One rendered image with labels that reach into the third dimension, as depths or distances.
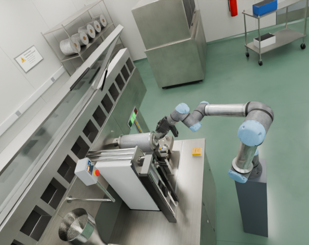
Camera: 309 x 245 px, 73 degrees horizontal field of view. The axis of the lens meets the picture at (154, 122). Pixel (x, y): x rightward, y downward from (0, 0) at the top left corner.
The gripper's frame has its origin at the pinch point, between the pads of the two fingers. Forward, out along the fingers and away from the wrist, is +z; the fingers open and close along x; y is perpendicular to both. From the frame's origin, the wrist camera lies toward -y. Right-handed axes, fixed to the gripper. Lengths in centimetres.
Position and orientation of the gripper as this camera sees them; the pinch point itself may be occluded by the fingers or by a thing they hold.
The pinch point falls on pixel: (159, 137)
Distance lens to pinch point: 152.7
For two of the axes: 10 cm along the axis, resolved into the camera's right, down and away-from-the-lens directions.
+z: -4.9, 5.6, 6.7
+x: -2.0, 6.8, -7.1
